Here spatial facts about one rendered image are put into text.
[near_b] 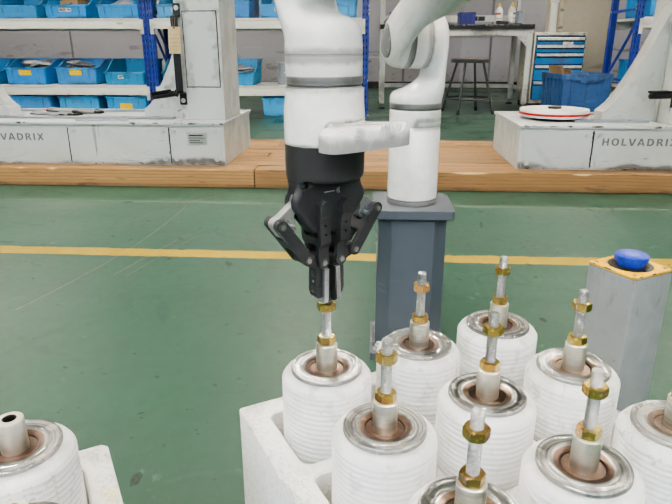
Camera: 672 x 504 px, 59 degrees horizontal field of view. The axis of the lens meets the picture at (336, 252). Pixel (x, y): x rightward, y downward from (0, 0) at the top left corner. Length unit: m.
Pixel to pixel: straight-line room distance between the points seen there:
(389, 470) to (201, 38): 2.35
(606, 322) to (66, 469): 0.63
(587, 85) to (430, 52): 4.10
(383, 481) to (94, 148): 2.47
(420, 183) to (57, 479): 0.75
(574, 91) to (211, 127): 3.21
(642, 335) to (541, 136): 1.88
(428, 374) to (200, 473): 0.40
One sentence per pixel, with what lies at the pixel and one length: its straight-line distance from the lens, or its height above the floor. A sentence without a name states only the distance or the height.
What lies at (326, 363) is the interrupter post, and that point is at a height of 0.26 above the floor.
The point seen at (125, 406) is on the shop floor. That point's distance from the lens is 1.10.
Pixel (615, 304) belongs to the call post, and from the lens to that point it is 0.82.
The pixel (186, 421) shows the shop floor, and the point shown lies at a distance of 1.04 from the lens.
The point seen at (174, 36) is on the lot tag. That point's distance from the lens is 2.69.
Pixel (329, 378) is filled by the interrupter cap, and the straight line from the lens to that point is 0.63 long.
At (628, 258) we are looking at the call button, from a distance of 0.82.
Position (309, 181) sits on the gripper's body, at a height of 0.46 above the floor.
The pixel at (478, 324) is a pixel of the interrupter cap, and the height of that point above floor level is 0.25.
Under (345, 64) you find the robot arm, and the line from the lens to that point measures 0.53.
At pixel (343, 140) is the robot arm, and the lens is 0.49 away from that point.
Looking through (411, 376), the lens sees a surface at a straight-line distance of 0.67.
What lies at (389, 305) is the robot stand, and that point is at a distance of 1.13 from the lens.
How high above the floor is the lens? 0.58
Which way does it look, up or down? 19 degrees down
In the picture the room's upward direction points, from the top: straight up
